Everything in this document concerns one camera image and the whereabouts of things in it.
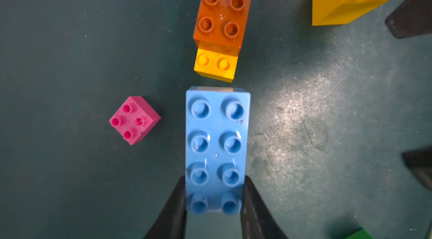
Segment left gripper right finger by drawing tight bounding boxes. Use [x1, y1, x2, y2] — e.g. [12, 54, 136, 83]
[241, 176, 288, 239]

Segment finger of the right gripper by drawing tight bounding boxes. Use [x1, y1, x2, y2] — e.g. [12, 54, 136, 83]
[385, 0, 432, 39]
[402, 146, 432, 190]

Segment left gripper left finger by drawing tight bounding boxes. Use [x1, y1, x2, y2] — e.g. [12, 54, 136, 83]
[144, 175, 187, 239]

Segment blue 2x4 lego brick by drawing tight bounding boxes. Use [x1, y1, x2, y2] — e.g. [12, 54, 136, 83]
[185, 86, 251, 215]

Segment orange 2x2 lego brick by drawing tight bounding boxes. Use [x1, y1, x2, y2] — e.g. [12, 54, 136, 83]
[193, 0, 252, 57]

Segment green 2x2 lego brick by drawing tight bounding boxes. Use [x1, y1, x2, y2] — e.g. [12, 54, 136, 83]
[345, 229, 373, 239]

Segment pink 2x2 lego brick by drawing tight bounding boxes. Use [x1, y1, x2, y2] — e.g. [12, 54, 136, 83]
[109, 96, 161, 146]

